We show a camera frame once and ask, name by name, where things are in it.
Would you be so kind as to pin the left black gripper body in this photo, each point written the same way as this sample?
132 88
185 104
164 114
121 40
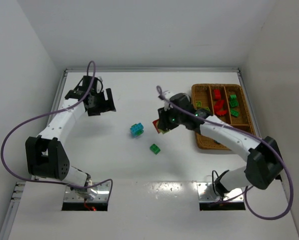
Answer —
101 106

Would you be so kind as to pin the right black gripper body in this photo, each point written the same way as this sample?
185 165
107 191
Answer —
163 122

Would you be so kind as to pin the lime green red lego stack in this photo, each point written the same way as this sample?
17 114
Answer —
156 125

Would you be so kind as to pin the blue and green lego stack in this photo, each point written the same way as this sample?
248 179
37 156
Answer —
136 130

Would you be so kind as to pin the red curved lego brick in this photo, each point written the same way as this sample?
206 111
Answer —
218 105

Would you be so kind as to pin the green and lime curved legos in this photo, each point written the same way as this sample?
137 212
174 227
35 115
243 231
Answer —
233 103

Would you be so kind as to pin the green lego plate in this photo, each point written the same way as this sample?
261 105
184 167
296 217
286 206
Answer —
234 113

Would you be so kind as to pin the lime and red lego pair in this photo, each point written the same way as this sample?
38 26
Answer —
221 113

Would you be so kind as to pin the tall red lego stack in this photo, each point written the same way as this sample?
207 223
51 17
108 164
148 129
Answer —
217 95

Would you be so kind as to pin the small dark green lego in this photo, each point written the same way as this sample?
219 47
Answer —
232 97

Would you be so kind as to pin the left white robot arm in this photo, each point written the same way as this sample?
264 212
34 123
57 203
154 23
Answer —
45 153

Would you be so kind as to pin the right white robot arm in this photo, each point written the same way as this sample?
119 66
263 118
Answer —
260 155

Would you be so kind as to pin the green curved lego brick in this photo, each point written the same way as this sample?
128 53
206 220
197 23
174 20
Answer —
155 149

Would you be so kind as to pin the wicker divided basket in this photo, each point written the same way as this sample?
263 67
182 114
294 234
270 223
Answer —
204 93

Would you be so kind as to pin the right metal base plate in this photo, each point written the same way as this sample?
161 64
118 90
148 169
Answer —
207 195

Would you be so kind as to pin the metal base plate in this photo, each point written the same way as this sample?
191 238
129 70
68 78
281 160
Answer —
207 195
96 194

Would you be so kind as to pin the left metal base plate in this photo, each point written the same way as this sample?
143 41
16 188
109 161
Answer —
96 194

